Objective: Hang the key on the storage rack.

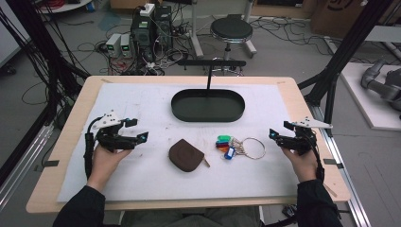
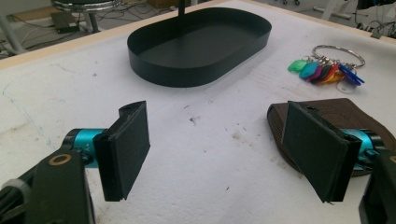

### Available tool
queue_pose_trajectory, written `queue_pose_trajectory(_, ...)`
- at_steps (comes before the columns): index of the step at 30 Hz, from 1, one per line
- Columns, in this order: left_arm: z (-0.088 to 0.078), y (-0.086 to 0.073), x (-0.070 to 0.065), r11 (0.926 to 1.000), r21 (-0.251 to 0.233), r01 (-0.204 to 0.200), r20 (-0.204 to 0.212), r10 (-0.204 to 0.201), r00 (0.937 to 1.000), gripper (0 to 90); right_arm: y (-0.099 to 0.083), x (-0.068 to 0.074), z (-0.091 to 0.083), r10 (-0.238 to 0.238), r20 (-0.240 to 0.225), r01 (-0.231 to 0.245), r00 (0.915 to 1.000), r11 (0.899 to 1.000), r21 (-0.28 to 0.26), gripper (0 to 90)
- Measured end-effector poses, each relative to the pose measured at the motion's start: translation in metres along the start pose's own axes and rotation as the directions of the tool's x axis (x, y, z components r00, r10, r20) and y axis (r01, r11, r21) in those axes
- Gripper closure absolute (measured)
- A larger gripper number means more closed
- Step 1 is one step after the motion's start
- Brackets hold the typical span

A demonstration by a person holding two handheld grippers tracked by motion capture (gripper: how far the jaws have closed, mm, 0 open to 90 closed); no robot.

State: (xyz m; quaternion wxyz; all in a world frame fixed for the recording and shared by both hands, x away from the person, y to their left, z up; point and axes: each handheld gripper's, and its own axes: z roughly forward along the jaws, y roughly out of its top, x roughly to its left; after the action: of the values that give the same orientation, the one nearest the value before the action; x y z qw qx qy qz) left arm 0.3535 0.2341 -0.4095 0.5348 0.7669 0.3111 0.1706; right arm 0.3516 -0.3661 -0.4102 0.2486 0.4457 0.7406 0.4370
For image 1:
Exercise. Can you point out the white power adapter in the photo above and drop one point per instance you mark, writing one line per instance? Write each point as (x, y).
(147, 9)

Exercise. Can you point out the black oval tray with stand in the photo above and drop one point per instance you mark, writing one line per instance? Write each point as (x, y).
(208, 105)

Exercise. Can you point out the cardboard box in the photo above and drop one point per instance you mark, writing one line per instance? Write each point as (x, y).
(337, 15)

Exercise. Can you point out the aluminium rail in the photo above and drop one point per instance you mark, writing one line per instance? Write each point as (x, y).
(25, 164)
(343, 176)

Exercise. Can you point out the brown zip pouch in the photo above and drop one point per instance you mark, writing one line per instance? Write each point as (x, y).
(185, 156)

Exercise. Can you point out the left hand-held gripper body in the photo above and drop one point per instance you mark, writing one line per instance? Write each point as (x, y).
(115, 142)

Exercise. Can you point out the person's legs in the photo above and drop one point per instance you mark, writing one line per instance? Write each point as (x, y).
(189, 218)

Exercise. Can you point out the grey bench power supply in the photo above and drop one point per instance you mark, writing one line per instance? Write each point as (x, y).
(113, 44)
(126, 45)

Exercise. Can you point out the black computer tower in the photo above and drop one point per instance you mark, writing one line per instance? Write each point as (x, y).
(142, 34)
(164, 25)

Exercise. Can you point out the white table leg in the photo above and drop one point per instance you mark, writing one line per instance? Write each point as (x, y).
(196, 31)

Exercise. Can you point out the black tape strip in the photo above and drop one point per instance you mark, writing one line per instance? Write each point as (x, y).
(332, 162)
(50, 163)

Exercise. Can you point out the person's right hand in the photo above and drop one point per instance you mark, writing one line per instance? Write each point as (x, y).
(304, 165)

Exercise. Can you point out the white floor platform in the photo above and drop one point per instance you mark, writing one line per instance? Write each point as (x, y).
(362, 104)

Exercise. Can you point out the white foam mat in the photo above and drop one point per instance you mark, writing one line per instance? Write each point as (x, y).
(157, 176)

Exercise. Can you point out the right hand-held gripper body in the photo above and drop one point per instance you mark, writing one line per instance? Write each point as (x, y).
(298, 140)

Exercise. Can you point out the black round stool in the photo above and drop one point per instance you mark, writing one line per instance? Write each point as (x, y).
(231, 29)

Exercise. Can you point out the person's left hand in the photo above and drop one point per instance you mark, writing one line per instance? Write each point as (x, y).
(105, 165)

